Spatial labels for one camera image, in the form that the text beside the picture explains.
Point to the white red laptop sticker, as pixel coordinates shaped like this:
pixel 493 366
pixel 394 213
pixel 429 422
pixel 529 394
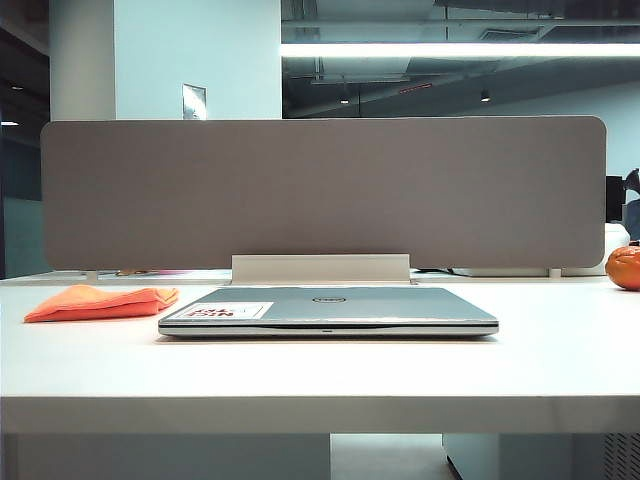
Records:
pixel 227 311

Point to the grey fabric desk divider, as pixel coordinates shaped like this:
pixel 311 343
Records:
pixel 320 195

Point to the orange microfiber rag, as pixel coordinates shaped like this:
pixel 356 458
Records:
pixel 100 301

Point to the silver Dell laptop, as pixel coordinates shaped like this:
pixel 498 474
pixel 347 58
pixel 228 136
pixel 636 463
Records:
pixel 350 310

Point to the orange pumpkin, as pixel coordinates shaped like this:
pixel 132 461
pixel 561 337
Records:
pixel 624 269

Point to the wall poster sign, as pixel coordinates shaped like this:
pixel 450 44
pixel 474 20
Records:
pixel 194 101

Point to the white divider mounting bracket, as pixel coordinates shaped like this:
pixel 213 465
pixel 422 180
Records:
pixel 91 274
pixel 555 273

